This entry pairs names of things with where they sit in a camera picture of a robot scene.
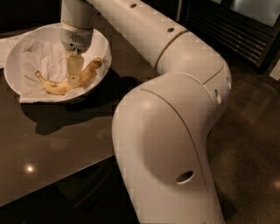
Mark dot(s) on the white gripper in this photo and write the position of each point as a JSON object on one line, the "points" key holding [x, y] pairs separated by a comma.
{"points": [[75, 40]]}

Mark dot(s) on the yellow banana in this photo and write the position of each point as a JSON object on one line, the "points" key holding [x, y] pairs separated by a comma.
{"points": [[61, 88]]}

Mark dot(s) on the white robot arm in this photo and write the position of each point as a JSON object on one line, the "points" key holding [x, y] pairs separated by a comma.
{"points": [[160, 128]]}

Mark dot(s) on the white paper towel in bowl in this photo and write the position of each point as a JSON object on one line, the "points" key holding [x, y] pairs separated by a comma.
{"points": [[52, 74]]}

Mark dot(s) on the white bowl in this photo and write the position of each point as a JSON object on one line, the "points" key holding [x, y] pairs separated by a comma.
{"points": [[17, 58]]}

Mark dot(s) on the white paper under bowl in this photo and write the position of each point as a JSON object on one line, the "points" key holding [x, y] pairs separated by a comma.
{"points": [[7, 41]]}

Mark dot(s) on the dark vent grille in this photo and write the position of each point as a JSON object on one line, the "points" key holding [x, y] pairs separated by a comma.
{"points": [[255, 46]]}

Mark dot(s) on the dark glass door cabinet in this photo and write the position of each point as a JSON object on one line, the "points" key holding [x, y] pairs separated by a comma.
{"points": [[262, 15]]}

